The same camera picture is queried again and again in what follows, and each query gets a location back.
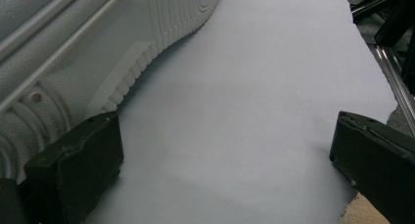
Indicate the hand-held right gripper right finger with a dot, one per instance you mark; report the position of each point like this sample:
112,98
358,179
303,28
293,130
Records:
378,165

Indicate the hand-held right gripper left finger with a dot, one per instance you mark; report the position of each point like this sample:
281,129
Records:
78,171

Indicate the white sneaker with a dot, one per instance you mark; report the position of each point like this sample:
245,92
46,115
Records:
98,48

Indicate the light blue table mat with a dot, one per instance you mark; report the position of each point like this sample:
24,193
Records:
244,119

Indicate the black metal stand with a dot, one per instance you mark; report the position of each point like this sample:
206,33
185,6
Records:
394,18

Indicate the aluminium rail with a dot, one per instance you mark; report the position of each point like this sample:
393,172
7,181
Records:
396,80

